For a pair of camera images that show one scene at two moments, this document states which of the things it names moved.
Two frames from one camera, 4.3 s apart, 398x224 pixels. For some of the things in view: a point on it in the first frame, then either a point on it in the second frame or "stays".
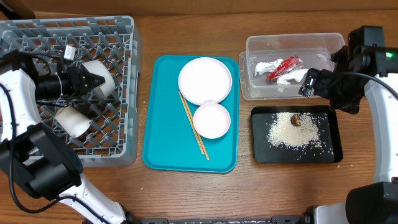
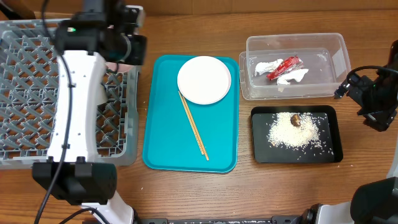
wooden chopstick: [190, 121] stays
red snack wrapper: [291, 63] stays
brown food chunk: [295, 119] stays
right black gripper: [325, 86] -> [352, 90]
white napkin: [266, 67] stays
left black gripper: [78, 75] -> [140, 55]
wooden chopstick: [195, 127] stays
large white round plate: [205, 79] stays
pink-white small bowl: [212, 120] -> [122, 68]
